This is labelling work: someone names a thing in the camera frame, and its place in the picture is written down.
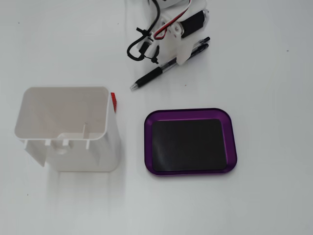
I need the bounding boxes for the red white black servo wire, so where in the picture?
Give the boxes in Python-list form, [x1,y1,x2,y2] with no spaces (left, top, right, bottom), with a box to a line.
[154,0,194,40]

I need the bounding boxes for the purple metal tray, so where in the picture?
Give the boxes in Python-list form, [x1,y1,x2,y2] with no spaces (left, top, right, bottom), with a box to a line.
[143,107,238,177]

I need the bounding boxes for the black clear ballpoint pen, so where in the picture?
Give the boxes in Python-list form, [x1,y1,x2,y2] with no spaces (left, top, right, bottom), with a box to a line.
[130,36,211,93]

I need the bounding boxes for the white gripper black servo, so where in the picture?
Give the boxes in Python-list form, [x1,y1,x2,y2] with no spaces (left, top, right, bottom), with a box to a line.
[156,0,211,66]

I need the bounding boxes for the small red perforated block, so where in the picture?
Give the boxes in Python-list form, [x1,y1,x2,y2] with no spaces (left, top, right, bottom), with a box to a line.
[110,92,118,114]

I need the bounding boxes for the black rectangular tray pad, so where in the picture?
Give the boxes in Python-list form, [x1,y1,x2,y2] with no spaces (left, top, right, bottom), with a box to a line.
[151,118,227,172]

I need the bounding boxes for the white plastic pen holder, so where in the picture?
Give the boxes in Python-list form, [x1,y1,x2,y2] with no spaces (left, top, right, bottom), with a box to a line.
[14,85,120,173]

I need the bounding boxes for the black cable with zip ties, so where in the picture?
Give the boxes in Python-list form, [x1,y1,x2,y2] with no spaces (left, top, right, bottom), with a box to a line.
[126,0,165,65]

